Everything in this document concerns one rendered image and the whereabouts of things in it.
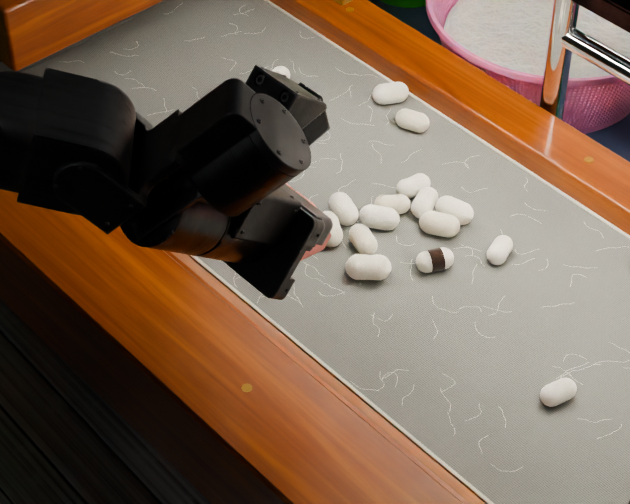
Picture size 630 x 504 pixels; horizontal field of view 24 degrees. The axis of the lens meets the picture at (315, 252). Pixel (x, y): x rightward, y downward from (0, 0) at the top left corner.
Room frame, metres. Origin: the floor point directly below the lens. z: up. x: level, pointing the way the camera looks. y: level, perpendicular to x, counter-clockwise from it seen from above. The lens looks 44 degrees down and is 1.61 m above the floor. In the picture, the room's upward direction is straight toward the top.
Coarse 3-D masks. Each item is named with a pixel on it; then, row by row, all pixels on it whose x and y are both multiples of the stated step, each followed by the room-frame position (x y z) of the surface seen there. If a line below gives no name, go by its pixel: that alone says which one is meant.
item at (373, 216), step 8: (368, 208) 0.93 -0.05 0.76; (376, 208) 0.93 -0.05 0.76; (384, 208) 0.93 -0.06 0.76; (392, 208) 0.94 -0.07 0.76; (360, 216) 0.93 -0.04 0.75; (368, 216) 0.93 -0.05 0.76; (376, 216) 0.93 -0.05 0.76; (384, 216) 0.93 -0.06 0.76; (392, 216) 0.93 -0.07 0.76; (368, 224) 0.93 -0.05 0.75; (376, 224) 0.92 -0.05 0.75; (384, 224) 0.92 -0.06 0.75; (392, 224) 0.92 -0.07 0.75
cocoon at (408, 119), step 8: (400, 112) 1.07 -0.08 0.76; (408, 112) 1.07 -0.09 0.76; (416, 112) 1.07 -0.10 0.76; (400, 120) 1.06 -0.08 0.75; (408, 120) 1.06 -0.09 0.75; (416, 120) 1.06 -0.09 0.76; (424, 120) 1.06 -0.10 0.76; (408, 128) 1.06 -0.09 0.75; (416, 128) 1.06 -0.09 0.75; (424, 128) 1.06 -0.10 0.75
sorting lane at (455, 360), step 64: (192, 0) 1.28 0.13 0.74; (256, 0) 1.28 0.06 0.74; (64, 64) 1.17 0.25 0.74; (128, 64) 1.17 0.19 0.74; (192, 64) 1.17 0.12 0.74; (256, 64) 1.17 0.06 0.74; (320, 64) 1.17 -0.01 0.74; (384, 128) 1.07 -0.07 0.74; (448, 128) 1.07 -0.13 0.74; (320, 192) 0.98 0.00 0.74; (384, 192) 0.98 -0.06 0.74; (448, 192) 0.98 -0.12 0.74; (512, 192) 0.98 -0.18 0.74; (192, 256) 0.89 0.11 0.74; (320, 256) 0.90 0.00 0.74; (512, 256) 0.90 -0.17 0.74; (576, 256) 0.90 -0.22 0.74; (320, 320) 0.82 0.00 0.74; (384, 320) 0.82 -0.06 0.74; (448, 320) 0.82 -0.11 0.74; (512, 320) 0.82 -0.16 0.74; (576, 320) 0.82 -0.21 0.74; (384, 384) 0.75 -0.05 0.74; (448, 384) 0.75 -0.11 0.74; (512, 384) 0.75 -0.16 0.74; (576, 384) 0.75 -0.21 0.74; (448, 448) 0.69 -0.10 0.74; (512, 448) 0.69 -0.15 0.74; (576, 448) 0.69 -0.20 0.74
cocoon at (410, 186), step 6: (420, 174) 0.98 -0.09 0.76; (402, 180) 0.97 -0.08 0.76; (408, 180) 0.97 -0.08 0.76; (414, 180) 0.97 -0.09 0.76; (420, 180) 0.97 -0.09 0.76; (426, 180) 0.98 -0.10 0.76; (402, 186) 0.97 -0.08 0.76; (408, 186) 0.97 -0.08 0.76; (414, 186) 0.97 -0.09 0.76; (420, 186) 0.97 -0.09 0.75; (426, 186) 0.97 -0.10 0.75; (402, 192) 0.96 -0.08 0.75; (408, 192) 0.96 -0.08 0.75; (414, 192) 0.97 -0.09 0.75
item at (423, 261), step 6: (426, 252) 0.88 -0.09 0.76; (444, 252) 0.88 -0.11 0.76; (450, 252) 0.88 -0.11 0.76; (420, 258) 0.88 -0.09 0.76; (426, 258) 0.87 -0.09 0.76; (450, 258) 0.88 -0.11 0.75; (420, 264) 0.87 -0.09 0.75; (426, 264) 0.87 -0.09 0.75; (450, 264) 0.88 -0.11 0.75; (420, 270) 0.87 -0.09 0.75; (426, 270) 0.87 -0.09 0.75
